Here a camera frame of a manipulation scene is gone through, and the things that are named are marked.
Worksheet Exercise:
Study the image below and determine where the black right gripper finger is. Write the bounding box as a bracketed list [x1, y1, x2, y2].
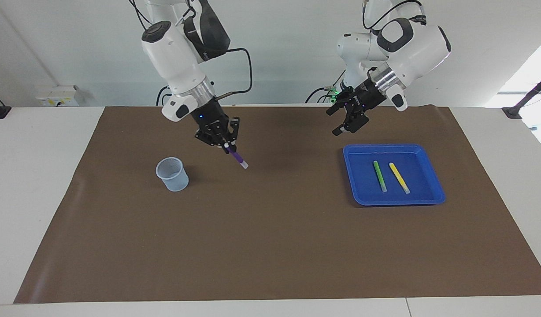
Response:
[195, 132, 227, 147]
[226, 118, 241, 153]

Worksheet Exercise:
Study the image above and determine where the blue plastic tray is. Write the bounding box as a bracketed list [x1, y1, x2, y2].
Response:
[343, 144, 446, 206]

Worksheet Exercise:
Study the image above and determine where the brown table mat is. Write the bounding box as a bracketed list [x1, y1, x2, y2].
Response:
[14, 106, 541, 304]

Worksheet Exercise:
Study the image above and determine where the green pen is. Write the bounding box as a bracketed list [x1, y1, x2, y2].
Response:
[373, 160, 388, 193]

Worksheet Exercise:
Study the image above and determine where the translucent plastic cup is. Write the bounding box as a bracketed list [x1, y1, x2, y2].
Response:
[156, 157, 189, 192]

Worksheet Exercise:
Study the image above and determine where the white wall socket box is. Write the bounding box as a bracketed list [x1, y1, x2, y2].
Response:
[36, 85, 79, 107]

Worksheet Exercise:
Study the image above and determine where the black pole stand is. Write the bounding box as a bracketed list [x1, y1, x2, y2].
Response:
[502, 72, 541, 119]

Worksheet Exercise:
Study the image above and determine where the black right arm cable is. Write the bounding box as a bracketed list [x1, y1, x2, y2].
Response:
[129, 0, 253, 100]

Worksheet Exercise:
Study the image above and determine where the yellow pen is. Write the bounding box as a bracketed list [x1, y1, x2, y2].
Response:
[389, 162, 411, 195]

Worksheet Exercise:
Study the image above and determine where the purple pen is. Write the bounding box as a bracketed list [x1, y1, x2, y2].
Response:
[224, 141, 249, 170]

